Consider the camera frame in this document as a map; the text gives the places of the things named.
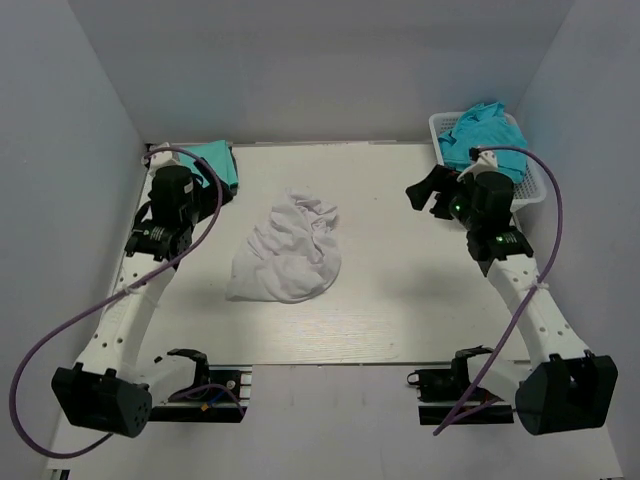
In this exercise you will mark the folded teal t shirt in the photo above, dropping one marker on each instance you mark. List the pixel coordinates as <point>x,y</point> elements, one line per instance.
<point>220,158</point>

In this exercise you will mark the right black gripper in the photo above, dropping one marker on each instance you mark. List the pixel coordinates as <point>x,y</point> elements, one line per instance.
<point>441,180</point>

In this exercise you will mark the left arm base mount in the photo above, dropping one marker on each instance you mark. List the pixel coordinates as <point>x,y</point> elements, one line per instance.
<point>210,390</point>

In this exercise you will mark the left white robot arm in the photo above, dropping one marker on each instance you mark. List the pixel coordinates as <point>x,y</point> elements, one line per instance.
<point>105,390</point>

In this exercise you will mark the white t shirt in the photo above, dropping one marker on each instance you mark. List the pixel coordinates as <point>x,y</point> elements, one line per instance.
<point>290,257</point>

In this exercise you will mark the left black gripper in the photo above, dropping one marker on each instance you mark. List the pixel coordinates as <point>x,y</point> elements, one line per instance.
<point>196,184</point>

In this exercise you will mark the crumpled teal t shirt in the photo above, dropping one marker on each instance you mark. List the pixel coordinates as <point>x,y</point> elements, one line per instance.
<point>481,125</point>

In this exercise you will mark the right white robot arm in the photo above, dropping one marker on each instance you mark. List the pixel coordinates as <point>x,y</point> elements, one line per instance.
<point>566,387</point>

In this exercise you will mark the white plastic basket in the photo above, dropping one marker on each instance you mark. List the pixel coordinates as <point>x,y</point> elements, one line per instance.
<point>531,190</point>

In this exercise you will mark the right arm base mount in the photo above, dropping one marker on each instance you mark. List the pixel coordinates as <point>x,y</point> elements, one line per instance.
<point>439,388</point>

